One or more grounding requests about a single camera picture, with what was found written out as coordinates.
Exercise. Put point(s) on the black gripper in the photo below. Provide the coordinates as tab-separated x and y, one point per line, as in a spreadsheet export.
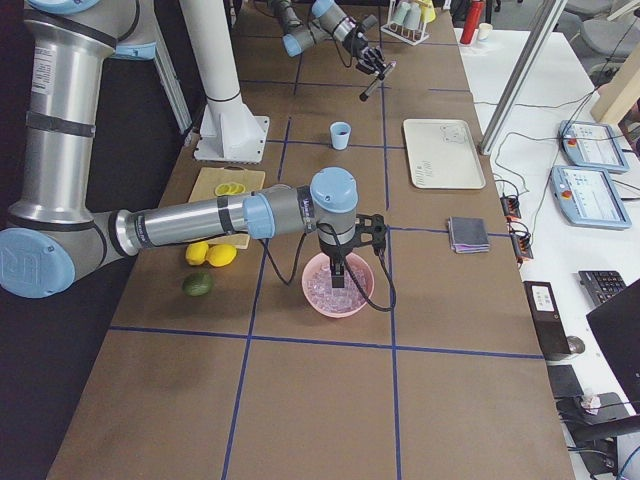
357	40
332	248

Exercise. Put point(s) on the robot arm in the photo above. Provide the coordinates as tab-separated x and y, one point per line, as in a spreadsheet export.
330	201
52	240

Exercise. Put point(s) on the mint green cup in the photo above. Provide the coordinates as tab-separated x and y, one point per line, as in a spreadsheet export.
412	18

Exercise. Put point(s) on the yellow cup on rack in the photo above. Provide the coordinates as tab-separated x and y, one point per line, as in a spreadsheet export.
428	13

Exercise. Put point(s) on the light blue cup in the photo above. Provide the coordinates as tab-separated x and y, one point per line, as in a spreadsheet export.
340	135

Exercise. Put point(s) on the white paper cup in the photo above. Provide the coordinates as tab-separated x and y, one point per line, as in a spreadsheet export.
483	31

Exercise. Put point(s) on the pink bowl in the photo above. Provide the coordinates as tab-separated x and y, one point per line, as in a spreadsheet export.
336	302

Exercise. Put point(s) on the red bottle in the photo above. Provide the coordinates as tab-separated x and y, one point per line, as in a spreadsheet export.
472	20

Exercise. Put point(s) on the cream bear tray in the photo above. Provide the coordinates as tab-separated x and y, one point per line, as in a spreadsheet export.
442	155

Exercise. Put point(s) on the folded grey cloth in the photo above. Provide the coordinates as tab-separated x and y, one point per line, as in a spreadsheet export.
468	235

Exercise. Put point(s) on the green avocado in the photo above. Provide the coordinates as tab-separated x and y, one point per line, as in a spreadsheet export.
197	284

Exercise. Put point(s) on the brown box with label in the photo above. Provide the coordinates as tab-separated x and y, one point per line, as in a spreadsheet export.
547	322

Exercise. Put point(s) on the upper teach pendant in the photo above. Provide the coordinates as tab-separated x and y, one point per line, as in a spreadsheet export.
592	144

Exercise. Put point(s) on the teach pendant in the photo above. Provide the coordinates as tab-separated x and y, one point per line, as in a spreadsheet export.
587	197
592	144

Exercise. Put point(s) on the lower teach pendant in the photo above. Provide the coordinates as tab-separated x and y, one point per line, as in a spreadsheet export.
587	197

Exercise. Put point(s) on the black keyboard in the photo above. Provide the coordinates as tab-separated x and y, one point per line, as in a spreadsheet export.
601	285

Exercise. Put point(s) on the black laptop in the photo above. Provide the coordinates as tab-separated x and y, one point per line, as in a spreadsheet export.
615	326

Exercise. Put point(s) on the white wire cup rack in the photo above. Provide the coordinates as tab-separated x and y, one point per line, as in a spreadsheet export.
394	25

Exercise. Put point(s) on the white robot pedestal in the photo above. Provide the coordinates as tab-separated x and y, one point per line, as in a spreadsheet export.
229	132

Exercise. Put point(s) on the aluminium frame post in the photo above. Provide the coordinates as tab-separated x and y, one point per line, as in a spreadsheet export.
543	25

